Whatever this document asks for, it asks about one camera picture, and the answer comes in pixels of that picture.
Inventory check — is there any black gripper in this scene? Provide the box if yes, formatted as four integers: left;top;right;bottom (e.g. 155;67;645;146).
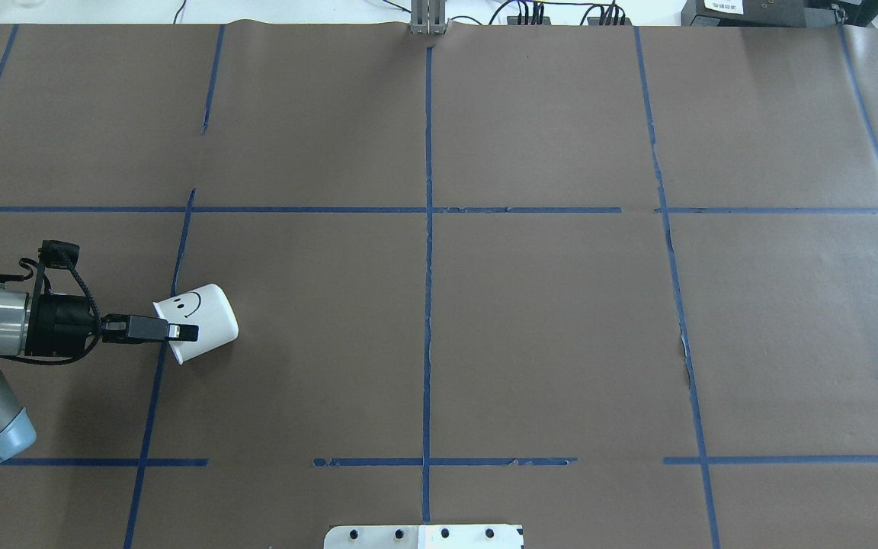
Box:
27;294;199;359

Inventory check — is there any black box with label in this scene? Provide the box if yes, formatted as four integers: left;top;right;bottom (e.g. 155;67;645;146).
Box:
680;1;807;28

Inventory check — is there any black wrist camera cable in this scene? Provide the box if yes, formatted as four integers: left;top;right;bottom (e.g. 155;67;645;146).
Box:
0;239;104;367

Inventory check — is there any black power strip right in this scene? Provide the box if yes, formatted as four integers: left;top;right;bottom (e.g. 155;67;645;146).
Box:
579;1;632;27

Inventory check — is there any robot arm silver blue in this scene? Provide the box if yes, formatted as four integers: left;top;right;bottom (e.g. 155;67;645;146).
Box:
0;289;200;464

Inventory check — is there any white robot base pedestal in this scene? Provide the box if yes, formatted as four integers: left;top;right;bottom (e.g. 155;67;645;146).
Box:
323;524;525;548

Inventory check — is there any black power strip left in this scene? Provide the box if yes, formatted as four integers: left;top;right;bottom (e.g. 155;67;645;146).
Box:
503;1;550;27

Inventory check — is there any grey aluminium frame post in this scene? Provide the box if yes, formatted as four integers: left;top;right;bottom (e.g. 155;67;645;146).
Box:
410;0;448;35

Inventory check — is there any white smiley mug black handle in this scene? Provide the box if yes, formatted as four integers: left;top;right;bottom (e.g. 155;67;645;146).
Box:
152;284;239;364

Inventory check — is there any black power strip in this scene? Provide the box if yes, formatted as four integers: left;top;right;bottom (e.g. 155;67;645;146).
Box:
579;1;632;27
503;1;550;27

